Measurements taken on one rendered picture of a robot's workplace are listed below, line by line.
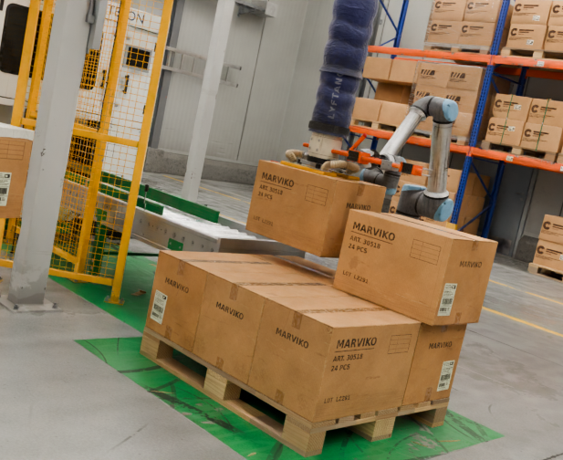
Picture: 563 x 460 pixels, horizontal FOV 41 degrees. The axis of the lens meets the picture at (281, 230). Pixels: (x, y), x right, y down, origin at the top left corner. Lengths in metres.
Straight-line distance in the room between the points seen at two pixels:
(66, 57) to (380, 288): 2.07
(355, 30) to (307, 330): 1.71
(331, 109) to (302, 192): 0.47
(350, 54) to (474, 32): 8.39
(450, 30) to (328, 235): 9.05
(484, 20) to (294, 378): 9.73
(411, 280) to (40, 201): 2.06
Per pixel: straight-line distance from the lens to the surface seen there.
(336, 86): 4.03
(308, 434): 3.10
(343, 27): 4.05
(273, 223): 4.05
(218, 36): 7.53
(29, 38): 4.75
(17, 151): 3.52
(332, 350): 3.00
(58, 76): 4.26
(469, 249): 3.49
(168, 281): 3.74
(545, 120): 11.54
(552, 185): 12.77
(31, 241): 4.35
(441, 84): 12.46
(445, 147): 4.47
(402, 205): 4.69
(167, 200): 5.49
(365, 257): 3.62
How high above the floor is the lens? 1.24
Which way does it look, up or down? 7 degrees down
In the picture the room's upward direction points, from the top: 12 degrees clockwise
